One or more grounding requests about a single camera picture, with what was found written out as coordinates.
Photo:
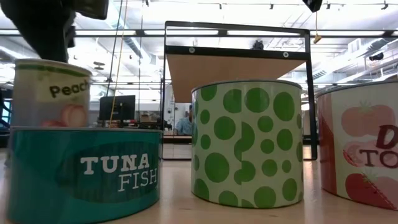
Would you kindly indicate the peach can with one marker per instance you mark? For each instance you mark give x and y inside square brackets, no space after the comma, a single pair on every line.
[46,90]

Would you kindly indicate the black computer monitor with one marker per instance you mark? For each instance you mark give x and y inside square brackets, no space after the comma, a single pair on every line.
[116,107]

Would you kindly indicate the cardboard box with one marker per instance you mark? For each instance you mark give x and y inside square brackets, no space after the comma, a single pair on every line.
[146,118]

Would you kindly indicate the person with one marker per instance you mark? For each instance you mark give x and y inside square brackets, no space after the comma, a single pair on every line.
[184,126]

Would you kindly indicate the black ceiling spotlight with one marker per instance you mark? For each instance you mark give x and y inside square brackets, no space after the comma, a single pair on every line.
[377,56]
[258,45]

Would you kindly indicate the tomato can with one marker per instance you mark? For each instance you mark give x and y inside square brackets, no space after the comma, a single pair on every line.
[357,149]

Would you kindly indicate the wooden shelf with black frame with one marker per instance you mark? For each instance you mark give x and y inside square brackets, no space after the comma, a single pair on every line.
[217,71]

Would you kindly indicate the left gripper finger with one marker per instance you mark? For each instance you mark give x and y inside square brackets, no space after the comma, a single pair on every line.
[53,46]

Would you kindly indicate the teal tuna fish can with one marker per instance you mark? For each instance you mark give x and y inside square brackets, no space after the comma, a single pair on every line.
[93,174]

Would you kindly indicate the round ceiling disc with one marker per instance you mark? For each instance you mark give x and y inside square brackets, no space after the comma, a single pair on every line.
[99,63]

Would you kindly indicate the green dotted can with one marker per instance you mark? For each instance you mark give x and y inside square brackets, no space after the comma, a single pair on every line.
[248,143]

